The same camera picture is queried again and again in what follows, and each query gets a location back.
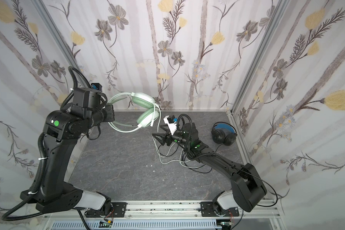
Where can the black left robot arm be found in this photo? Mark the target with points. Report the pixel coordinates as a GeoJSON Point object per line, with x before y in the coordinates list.
{"type": "Point", "coordinates": [62, 130]}

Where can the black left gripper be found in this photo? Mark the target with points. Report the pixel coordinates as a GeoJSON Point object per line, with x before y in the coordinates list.
{"type": "Point", "coordinates": [109, 113]}

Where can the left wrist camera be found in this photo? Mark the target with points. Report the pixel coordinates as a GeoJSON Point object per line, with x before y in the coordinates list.
{"type": "Point", "coordinates": [96, 86]}

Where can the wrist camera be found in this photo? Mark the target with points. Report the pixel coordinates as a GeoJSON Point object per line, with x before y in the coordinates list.
{"type": "Point", "coordinates": [171, 122]}
{"type": "Point", "coordinates": [96, 86]}

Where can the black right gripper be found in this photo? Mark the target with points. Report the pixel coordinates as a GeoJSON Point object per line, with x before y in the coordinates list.
{"type": "Point", "coordinates": [168, 138]}

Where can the black and blue headphones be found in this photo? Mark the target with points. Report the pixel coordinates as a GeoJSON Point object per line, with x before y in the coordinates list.
{"type": "Point", "coordinates": [223, 133]}

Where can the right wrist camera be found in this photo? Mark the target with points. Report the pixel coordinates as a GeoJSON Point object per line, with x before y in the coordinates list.
{"type": "Point", "coordinates": [171, 122]}

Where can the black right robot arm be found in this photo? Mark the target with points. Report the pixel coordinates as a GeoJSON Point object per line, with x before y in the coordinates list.
{"type": "Point", "coordinates": [248, 188]}

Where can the mint green over-ear headphones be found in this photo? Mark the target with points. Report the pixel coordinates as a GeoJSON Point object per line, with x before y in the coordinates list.
{"type": "Point", "coordinates": [143, 100]}

